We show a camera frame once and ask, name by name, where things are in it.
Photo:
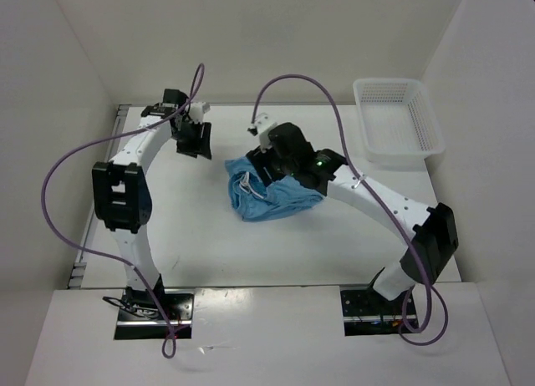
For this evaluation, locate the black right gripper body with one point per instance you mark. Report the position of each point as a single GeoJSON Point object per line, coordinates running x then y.
{"type": "Point", "coordinates": [275, 165]}

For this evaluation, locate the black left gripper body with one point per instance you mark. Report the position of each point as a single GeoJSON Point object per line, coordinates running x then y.
{"type": "Point", "coordinates": [189, 139]}

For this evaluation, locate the light blue shorts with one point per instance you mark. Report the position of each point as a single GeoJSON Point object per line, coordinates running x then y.
{"type": "Point", "coordinates": [255, 202]}

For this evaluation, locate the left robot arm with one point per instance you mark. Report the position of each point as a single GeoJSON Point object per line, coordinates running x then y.
{"type": "Point", "coordinates": [122, 198]}

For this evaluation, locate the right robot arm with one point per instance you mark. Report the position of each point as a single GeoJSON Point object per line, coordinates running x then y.
{"type": "Point", "coordinates": [283, 153]}

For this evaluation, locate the white plastic basket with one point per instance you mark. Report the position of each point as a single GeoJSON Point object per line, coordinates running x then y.
{"type": "Point", "coordinates": [398, 125]}

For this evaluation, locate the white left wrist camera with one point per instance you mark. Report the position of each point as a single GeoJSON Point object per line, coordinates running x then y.
{"type": "Point", "coordinates": [197, 112]}

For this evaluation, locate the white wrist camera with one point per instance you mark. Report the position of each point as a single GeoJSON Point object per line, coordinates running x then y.
{"type": "Point", "coordinates": [197, 112]}
{"type": "Point", "coordinates": [260, 128]}

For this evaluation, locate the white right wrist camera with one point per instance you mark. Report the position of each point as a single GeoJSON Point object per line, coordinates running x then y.
{"type": "Point", "coordinates": [260, 128]}

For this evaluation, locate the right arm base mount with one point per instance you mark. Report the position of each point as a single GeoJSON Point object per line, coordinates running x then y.
{"type": "Point", "coordinates": [367, 313]}

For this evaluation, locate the aluminium table edge rail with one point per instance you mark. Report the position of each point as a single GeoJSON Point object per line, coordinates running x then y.
{"type": "Point", "coordinates": [101, 193]}

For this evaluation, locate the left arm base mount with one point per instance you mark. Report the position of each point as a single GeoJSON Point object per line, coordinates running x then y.
{"type": "Point", "coordinates": [144, 322]}

